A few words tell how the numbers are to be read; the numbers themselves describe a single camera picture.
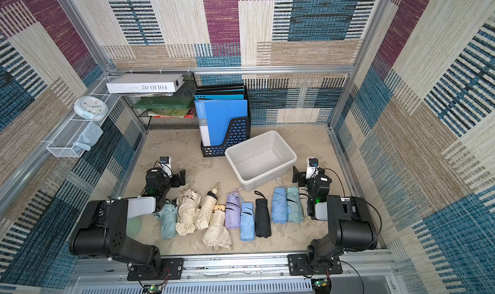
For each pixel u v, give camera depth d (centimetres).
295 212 84
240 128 92
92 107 76
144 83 78
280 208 85
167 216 83
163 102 97
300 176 82
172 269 73
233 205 85
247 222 81
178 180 87
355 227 45
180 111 102
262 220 83
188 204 85
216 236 77
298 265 73
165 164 81
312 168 79
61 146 66
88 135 69
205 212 82
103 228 47
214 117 93
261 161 104
